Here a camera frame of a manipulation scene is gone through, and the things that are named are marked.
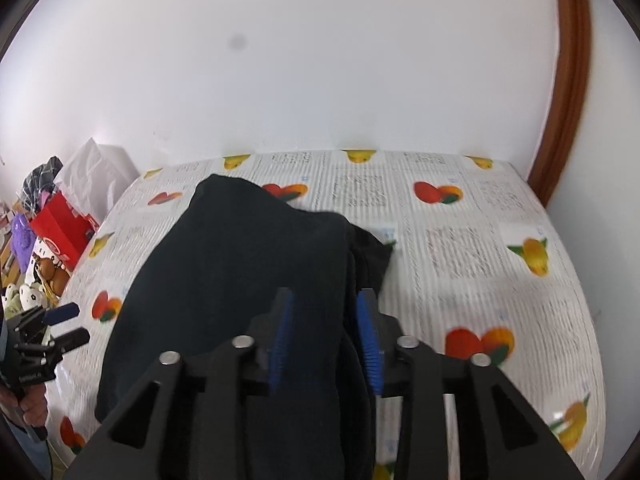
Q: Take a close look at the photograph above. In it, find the black sweatshirt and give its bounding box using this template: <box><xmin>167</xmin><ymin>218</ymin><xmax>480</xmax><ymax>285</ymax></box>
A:
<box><xmin>94</xmin><ymin>176</ymin><xmax>393</xmax><ymax>479</ymax></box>

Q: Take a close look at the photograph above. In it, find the left hand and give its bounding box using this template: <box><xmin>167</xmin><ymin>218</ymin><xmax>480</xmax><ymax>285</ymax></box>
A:
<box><xmin>0</xmin><ymin>384</ymin><xmax>49</xmax><ymax>428</ymax></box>

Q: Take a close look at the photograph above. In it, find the brown plush toy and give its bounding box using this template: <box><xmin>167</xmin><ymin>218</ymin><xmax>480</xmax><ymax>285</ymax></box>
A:
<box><xmin>35</xmin><ymin>257</ymin><xmax>70</xmax><ymax>298</ymax></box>

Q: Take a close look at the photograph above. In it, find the white plush toy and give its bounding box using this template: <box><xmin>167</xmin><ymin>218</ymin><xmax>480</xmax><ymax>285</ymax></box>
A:
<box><xmin>2</xmin><ymin>283</ymin><xmax>50</xmax><ymax>318</ymax></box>

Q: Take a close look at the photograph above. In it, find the purple plastic toy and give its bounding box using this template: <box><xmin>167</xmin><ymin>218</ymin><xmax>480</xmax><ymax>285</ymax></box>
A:
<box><xmin>11</xmin><ymin>214</ymin><xmax>37</xmax><ymax>274</ymax></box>

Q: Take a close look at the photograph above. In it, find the red paper bag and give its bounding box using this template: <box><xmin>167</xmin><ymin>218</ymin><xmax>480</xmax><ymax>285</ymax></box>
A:
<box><xmin>30</xmin><ymin>192</ymin><xmax>99</xmax><ymax>271</ymax></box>

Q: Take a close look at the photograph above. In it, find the fruit print tablecloth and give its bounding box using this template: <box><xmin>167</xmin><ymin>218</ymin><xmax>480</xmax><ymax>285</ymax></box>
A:
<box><xmin>48</xmin><ymin>150</ymin><xmax>605</xmax><ymax>479</ymax></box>

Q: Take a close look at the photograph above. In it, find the dark checkered cloth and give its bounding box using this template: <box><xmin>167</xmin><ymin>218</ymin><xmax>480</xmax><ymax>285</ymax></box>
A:
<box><xmin>20</xmin><ymin>156</ymin><xmax>63</xmax><ymax>211</ymax></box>

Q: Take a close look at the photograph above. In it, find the white plastic bag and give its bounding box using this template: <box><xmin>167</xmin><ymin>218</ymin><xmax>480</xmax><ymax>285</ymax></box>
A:
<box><xmin>54</xmin><ymin>138</ymin><xmax>140</xmax><ymax>226</ymax></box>

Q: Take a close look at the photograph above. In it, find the brown wooden door frame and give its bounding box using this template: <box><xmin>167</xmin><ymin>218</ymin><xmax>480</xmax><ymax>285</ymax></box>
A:
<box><xmin>527</xmin><ymin>0</ymin><xmax>592</xmax><ymax>206</ymax></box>

